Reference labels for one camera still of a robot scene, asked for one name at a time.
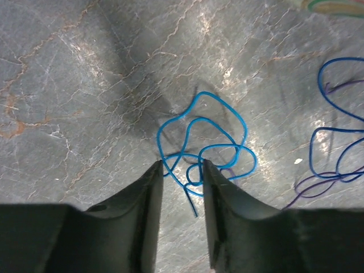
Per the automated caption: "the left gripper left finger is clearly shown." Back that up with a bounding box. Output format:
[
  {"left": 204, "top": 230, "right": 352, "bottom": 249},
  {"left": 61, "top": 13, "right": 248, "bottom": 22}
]
[{"left": 1, "top": 161, "right": 163, "bottom": 272}]

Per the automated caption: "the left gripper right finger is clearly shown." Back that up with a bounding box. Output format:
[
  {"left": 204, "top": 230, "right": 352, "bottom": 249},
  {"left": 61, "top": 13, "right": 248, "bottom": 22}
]
[{"left": 202, "top": 160, "right": 363, "bottom": 272}]

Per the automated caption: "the light blue wire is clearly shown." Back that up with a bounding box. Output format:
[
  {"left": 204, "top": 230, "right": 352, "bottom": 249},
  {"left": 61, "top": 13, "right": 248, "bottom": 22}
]
[{"left": 156, "top": 90, "right": 258, "bottom": 218}]

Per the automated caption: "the dark blue wire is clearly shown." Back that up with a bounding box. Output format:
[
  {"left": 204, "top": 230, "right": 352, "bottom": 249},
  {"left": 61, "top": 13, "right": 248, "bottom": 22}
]
[{"left": 309, "top": 56, "right": 364, "bottom": 183}]

